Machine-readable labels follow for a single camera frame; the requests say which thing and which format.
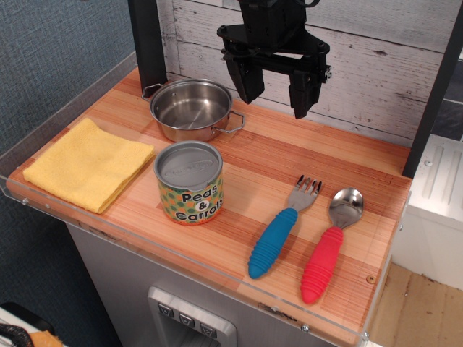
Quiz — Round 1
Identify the white cabinet at right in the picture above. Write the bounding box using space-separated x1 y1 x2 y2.
391 135 462 289

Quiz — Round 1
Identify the red handled spoon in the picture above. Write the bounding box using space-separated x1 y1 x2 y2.
300 187 364 304

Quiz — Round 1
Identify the black and orange object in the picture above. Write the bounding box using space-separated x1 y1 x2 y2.
1 302 65 347

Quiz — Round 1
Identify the silver ice dispenser panel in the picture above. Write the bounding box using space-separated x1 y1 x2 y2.
148 286 238 346

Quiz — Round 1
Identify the blue handled fork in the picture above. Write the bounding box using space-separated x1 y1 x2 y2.
248 175 323 279

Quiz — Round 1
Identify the black left vertical post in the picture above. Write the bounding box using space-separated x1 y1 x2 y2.
128 0 167 98

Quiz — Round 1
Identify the clear acrylic table guard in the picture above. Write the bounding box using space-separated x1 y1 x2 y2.
0 50 412 347

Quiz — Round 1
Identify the peas and carrots can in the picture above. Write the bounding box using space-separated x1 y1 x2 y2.
153 140 224 226

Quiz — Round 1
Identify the black right vertical post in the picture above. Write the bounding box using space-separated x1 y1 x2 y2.
402 5 462 179

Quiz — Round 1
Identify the small steel pot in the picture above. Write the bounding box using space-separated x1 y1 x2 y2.
142 79 245 142

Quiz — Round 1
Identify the grey toy fridge cabinet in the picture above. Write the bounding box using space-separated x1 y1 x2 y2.
66 220 339 347

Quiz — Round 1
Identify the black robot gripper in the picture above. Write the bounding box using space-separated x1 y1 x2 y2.
217 1 331 119

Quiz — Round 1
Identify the folded yellow cloth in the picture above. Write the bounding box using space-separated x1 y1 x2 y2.
23 119 155 214

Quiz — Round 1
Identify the black vertical post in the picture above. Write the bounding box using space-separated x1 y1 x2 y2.
402 5 462 179
128 0 167 98

